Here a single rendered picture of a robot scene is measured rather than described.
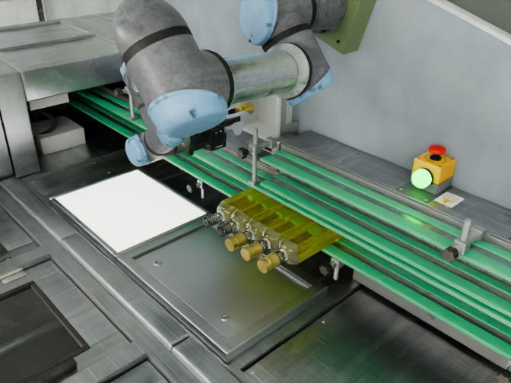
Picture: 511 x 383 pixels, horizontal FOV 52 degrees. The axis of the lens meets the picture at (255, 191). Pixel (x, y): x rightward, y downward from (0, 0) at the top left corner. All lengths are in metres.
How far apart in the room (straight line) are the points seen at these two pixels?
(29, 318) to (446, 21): 1.19
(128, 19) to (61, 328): 0.81
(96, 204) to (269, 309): 0.72
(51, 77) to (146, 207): 0.60
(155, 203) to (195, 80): 0.95
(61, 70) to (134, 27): 1.18
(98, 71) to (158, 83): 1.27
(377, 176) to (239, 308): 0.46
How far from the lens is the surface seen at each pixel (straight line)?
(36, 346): 1.36
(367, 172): 1.32
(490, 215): 1.23
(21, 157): 2.03
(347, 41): 1.32
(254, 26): 1.19
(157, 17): 0.83
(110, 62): 2.08
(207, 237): 1.54
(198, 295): 1.34
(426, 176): 1.23
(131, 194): 1.78
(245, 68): 0.94
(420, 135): 1.33
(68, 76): 2.01
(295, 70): 1.09
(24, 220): 1.78
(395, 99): 1.34
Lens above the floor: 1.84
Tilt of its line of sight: 37 degrees down
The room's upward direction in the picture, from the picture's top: 114 degrees counter-clockwise
